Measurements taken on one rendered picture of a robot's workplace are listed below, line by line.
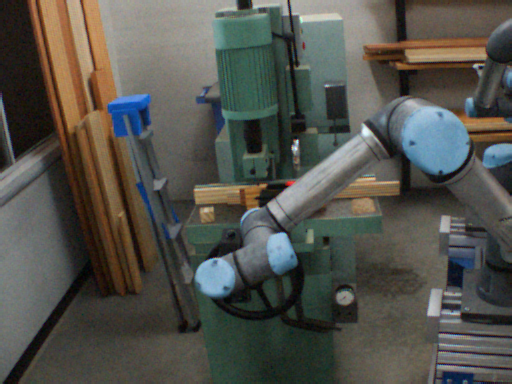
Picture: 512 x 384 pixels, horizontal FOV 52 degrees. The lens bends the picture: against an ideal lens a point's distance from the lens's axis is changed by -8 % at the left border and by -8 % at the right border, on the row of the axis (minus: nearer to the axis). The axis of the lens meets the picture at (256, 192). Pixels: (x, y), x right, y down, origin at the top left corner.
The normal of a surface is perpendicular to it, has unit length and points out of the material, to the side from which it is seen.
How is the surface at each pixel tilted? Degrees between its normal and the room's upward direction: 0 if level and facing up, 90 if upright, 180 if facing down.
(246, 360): 90
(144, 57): 90
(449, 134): 84
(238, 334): 90
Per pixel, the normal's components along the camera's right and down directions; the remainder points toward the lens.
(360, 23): -0.09, 0.36
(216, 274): -0.13, -0.17
